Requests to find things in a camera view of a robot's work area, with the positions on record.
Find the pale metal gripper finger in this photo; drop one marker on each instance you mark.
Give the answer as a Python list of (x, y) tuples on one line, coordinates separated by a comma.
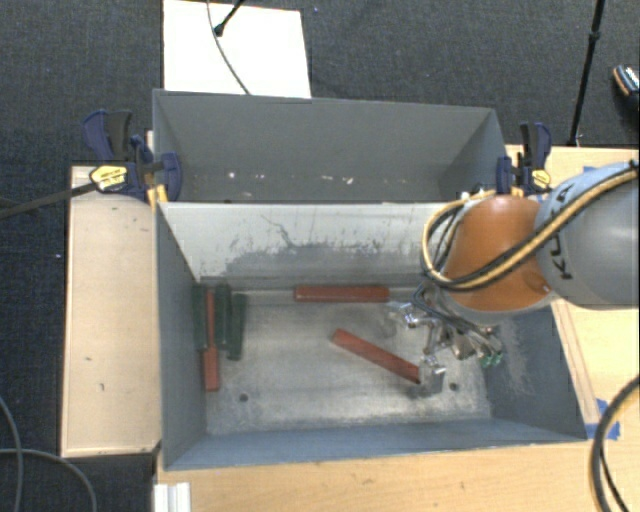
[(404, 316), (433, 374)]

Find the red-brown flat block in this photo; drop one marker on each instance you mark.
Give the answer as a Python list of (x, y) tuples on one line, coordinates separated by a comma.
[(375, 354), (211, 370), (340, 293)]

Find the grey metal bin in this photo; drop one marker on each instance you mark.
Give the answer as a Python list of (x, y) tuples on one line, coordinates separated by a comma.
[(320, 380)]

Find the dark green flat block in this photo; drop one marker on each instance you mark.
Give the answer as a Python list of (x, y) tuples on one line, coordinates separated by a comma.
[(199, 320), (223, 315), (237, 330)]

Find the pale wood board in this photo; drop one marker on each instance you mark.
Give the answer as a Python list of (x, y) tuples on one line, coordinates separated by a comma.
[(110, 320)]

